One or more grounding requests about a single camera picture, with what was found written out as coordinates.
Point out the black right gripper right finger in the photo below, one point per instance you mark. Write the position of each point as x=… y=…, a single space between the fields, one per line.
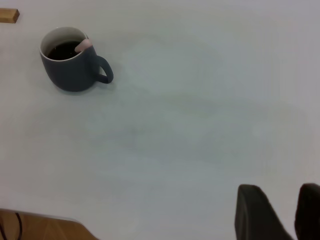
x=308 y=212

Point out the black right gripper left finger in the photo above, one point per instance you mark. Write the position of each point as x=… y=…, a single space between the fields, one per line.
x=257 y=217

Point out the dark grey ceramic cup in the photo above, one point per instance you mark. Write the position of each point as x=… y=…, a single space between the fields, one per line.
x=67 y=75

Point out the flat rectangular wooden block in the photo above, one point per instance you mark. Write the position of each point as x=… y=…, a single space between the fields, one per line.
x=8 y=15

